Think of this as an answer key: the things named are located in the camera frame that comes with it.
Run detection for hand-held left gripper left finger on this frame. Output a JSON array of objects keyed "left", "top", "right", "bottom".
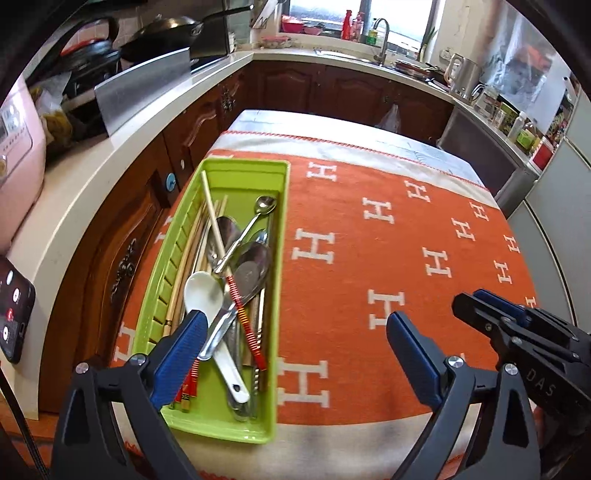
[{"left": 53, "top": 310, "right": 208, "bottom": 480}]

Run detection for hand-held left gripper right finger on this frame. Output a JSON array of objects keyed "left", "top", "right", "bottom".
[{"left": 386, "top": 311, "right": 541, "bottom": 480}]

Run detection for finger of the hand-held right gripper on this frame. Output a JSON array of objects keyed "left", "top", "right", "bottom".
[
  {"left": 473, "top": 289, "right": 532, "bottom": 324},
  {"left": 452, "top": 295, "right": 513, "bottom": 352}
]

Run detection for white ceramic spoon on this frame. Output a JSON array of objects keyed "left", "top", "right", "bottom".
[{"left": 184, "top": 271, "right": 251, "bottom": 403}]

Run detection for metal chopstick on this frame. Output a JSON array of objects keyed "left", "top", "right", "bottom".
[{"left": 252, "top": 291, "right": 266, "bottom": 416}]

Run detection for large metal spoon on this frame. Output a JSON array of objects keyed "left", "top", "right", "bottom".
[
  {"left": 198, "top": 243, "right": 273, "bottom": 361},
  {"left": 215, "top": 216, "right": 243, "bottom": 259}
]

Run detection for green plastic utensil tray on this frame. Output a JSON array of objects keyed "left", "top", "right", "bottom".
[{"left": 130, "top": 157, "right": 291, "bottom": 445}]

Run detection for orange patterned blanket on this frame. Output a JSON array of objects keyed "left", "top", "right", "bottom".
[{"left": 108, "top": 131, "right": 539, "bottom": 480}]

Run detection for grey refrigerator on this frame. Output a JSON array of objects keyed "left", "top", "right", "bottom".
[{"left": 505, "top": 88, "right": 591, "bottom": 324}]

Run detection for red box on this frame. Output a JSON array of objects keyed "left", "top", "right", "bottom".
[{"left": 531, "top": 137, "right": 554, "bottom": 171}]

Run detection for stainless steel cabinet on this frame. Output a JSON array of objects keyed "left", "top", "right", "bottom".
[{"left": 436, "top": 104, "right": 541, "bottom": 197}]

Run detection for black remote with red buttons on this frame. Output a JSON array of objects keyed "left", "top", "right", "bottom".
[{"left": 0, "top": 256, "right": 37, "bottom": 365}]

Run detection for white kitchen countertop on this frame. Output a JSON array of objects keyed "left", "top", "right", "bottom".
[{"left": 9, "top": 46, "right": 541, "bottom": 411}]

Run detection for clear plastic bag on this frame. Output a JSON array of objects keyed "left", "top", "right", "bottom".
[{"left": 376, "top": 102, "right": 402, "bottom": 132}]

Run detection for steel electric kettle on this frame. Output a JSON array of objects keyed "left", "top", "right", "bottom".
[{"left": 444, "top": 53, "right": 483, "bottom": 100}]

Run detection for pale blue table cover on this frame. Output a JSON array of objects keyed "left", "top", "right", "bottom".
[{"left": 226, "top": 108, "right": 490, "bottom": 185}]

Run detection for hanging clear plastic bags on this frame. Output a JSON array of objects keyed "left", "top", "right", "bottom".
[{"left": 480, "top": 0, "right": 568, "bottom": 121}]

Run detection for stacked plates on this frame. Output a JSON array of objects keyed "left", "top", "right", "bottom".
[{"left": 394, "top": 59, "right": 439, "bottom": 77}]

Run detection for pink rice cooker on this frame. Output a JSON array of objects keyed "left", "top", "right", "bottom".
[{"left": 0, "top": 74, "right": 49, "bottom": 252}]

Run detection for yellow food bag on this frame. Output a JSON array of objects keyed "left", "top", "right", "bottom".
[{"left": 34, "top": 76, "right": 77, "bottom": 158}]

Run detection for steel splash panel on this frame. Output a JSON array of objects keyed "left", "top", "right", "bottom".
[{"left": 93, "top": 46, "right": 192, "bottom": 138}]

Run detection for steel kitchen sink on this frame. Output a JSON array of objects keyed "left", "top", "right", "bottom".
[{"left": 316, "top": 48, "right": 384, "bottom": 63}]

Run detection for steel kitchen faucet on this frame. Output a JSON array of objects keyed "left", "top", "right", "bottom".
[{"left": 372, "top": 17, "right": 392, "bottom": 65}]

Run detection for brown wooden kitchen cabinets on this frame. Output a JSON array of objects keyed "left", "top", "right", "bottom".
[{"left": 39, "top": 62, "right": 455, "bottom": 414}]

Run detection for black gas stove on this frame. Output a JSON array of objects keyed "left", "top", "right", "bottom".
[{"left": 189, "top": 48, "right": 232, "bottom": 70}]

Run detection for black pressure cooker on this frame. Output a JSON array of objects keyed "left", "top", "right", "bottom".
[{"left": 39, "top": 16, "right": 123, "bottom": 100}]

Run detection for kitchen window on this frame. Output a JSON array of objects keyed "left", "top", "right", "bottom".
[{"left": 288, "top": 0, "right": 439, "bottom": 47}]

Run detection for dark wok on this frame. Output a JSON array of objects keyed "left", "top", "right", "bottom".
[{"left": 120, "top": 4, "right": 254, "bottom": 63}]

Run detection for black cable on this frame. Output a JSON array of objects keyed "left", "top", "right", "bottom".
[{"left": 0, "top": 364, "right": 51, "bottom": 480}]

